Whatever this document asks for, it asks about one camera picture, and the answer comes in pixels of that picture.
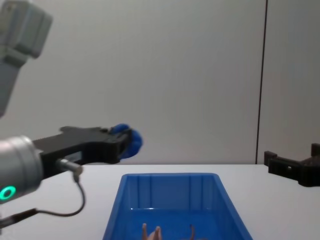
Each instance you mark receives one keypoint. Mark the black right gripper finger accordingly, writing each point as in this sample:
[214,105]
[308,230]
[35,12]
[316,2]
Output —
[314,157]
[282,166]

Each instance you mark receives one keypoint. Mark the blue soft object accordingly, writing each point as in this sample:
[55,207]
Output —
[136,145]

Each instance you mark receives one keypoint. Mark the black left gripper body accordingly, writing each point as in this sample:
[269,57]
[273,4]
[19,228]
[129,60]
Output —
[75,147]

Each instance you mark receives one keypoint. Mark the blue plastic bin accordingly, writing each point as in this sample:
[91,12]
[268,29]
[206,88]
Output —
[172,217]

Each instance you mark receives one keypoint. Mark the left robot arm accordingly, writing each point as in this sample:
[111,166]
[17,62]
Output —
[20,162]

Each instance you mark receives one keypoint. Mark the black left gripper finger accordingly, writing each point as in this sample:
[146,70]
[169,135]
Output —
[124,147]
[120,133]

